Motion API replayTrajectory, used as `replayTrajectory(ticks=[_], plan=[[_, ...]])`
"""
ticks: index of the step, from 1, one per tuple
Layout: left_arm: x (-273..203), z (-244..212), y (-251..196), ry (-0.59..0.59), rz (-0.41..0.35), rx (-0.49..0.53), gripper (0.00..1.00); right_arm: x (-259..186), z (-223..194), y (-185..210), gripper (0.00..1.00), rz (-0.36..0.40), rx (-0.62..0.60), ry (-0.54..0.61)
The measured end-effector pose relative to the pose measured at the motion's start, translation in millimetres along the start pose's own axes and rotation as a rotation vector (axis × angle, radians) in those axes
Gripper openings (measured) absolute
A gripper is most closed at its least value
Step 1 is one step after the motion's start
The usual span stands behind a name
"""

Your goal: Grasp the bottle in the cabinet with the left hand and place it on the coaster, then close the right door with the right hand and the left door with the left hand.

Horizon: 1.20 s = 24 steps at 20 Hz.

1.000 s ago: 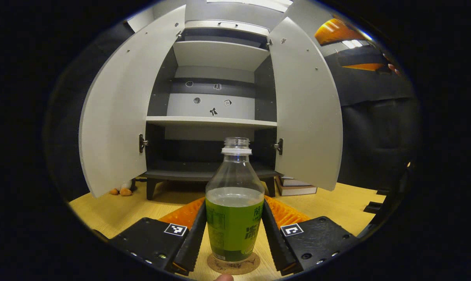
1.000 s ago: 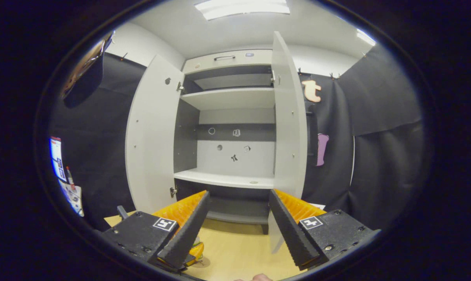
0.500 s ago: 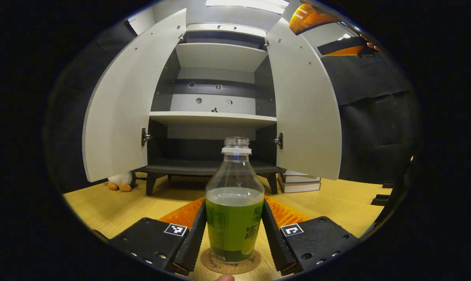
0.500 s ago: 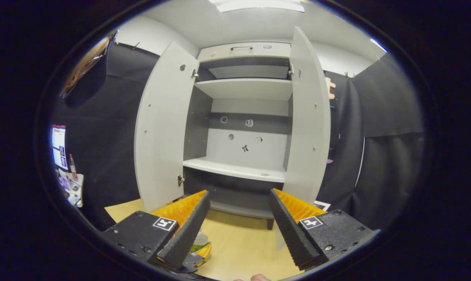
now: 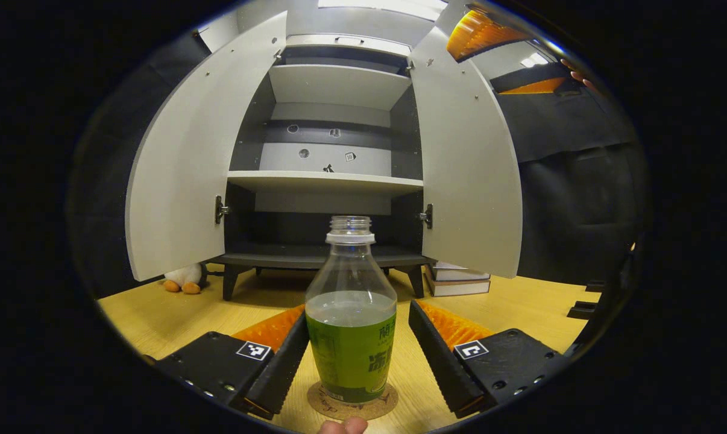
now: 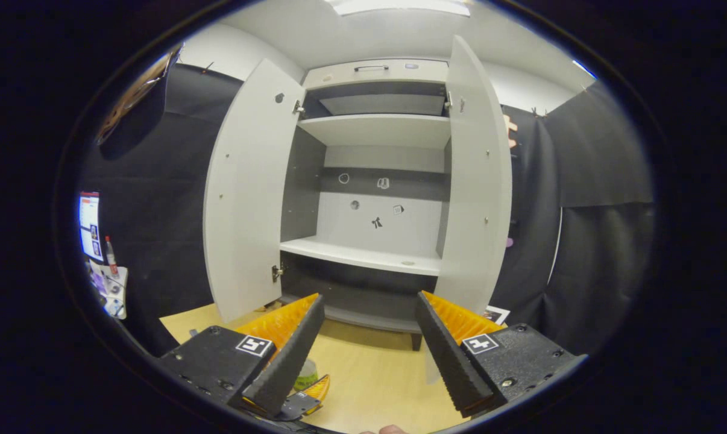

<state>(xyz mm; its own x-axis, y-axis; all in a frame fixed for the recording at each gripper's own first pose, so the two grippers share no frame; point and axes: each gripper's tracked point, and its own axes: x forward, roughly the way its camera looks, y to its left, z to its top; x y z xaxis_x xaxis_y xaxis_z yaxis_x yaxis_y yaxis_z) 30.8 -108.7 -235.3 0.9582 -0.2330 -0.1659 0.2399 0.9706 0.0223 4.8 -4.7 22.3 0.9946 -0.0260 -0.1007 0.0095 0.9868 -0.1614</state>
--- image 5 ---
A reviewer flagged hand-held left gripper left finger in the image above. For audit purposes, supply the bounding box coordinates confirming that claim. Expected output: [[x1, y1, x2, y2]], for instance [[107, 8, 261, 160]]
[[153, 304, 311, 421]]

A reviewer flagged black backdrop cloth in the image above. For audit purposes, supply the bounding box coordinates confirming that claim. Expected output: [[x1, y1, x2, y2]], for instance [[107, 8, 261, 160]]
[[68, 30, 650, 299]]

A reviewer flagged grey cabinet drawer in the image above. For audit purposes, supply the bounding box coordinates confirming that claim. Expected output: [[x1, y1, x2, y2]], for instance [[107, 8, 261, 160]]
[[285, 33, 412, 58]]

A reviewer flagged grey cabinet door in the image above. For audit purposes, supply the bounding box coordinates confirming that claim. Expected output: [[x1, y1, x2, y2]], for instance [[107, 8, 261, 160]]
[[124, 10, 288, 283], [409, 25, 524, 279]]

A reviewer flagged large ceiling light panel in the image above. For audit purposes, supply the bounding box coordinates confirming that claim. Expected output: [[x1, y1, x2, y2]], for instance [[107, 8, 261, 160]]
[[317, 0, 448, 22]]

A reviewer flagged round cork coaster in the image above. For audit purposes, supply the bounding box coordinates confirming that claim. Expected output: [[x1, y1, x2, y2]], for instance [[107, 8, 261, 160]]
[[307, 381, 399, 421]]

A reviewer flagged green label plastic bottle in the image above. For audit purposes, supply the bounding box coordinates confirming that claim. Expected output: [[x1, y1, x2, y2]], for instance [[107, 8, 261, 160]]
[[304, 215, 398, 404]]

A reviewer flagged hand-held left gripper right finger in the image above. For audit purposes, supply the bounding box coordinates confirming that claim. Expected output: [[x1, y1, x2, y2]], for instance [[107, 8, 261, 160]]
[[408, 300, 572, 420]]

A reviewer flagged penguin plush toy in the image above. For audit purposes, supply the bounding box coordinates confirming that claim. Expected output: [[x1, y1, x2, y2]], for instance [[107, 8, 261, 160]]
[[163, 263, 209, 295]]

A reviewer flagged thick white book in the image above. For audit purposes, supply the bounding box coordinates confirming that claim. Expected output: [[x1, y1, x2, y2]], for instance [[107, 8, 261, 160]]
[[424, 271, 492, 298]]

